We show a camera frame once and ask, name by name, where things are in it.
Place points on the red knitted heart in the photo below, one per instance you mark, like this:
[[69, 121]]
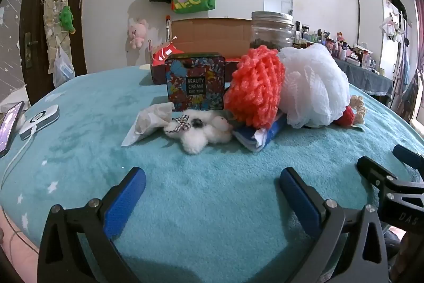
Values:
[[346, 117]]

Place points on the glass jar with metal lid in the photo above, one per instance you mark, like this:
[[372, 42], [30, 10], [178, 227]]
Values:
[[270, 34]]

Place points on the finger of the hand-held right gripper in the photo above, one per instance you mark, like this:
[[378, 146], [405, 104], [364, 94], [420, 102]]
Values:
[[409, 155], [372, 168]]

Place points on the table with grey cloth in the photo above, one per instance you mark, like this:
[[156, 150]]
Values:
[[371, 80]]

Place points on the green plush toy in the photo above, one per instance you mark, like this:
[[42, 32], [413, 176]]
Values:
[[66, 17]]

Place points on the white wardrobe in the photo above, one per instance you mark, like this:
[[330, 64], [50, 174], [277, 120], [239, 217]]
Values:
[[371, 24]]

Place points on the dark wooden door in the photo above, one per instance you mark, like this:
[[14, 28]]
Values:
[[33, 11]]

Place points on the smartphone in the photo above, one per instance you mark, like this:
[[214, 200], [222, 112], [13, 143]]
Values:
[[8, 130]]

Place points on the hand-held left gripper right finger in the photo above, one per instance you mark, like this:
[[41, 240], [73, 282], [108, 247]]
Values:
[[299, 200]]

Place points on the cream crochet scrunchie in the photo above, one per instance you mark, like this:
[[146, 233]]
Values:
[[357, 107]]

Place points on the white power bank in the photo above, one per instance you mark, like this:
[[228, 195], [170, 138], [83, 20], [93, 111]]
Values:
[[38, 122]]

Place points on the coral chenille bath pouf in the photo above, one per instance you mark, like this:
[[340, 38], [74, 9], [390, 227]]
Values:
[[255, 87]]

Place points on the cardboard box with red lining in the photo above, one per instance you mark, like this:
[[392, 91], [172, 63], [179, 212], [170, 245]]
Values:
[[212, 34]]

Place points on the clear plastic bag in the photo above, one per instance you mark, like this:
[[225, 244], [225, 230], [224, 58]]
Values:
[[63, 69]]

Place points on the pink stick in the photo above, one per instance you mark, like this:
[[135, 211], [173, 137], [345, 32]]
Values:
[[150, 47]]

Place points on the metal stick with orange tip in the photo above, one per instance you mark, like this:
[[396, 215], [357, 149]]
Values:
[[167, 29]]

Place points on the blue cotton wool pack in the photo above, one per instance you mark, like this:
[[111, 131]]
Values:
[[251, 137]]

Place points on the colourful floral tin box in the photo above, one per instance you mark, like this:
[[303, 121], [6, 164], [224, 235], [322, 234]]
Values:
[[195, 84]]

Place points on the pink plush toy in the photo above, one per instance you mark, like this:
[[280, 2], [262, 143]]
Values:
[[137, 31]]

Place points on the white mesh bath pouf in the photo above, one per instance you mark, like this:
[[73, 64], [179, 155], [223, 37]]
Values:
[[314, 84]]

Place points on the white fluffy scrunchie with bow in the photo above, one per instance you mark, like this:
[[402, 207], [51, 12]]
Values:
[[195, 140]]

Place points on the row of cosmetic bottles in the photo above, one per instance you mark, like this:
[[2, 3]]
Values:
[[334, 44]]

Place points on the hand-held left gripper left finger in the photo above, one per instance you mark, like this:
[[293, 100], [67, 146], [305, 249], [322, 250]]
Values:
[[124, 203]]

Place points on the white fabric decoration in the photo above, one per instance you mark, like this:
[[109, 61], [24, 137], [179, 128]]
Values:
[[392, 26]]

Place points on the hanging door organiser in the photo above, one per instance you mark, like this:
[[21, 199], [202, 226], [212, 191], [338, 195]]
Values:
[[49, 17]]

